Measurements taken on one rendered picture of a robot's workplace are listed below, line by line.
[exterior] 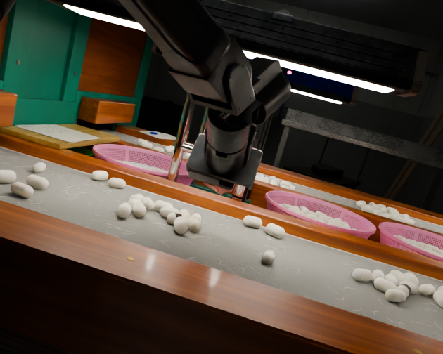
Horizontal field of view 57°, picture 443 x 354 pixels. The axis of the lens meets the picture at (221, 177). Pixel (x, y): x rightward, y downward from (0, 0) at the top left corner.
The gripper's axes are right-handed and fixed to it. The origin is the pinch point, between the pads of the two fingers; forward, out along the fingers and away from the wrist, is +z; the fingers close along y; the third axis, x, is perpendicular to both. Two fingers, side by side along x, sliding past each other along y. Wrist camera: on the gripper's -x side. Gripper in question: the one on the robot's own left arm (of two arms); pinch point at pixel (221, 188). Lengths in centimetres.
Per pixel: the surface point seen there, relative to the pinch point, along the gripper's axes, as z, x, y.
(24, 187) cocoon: -4.9, 12.2, 27.3
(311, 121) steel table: 235, -227, -32
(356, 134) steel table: 235, -225, -75
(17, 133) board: 13.8, -6.3, 47.4
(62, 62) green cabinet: 20, -34, 54
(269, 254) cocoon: -1.9, 9.4, -10.4
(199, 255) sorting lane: -4.1, 13.6, -0.7
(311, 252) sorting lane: 8.9, 2.2, -18.2
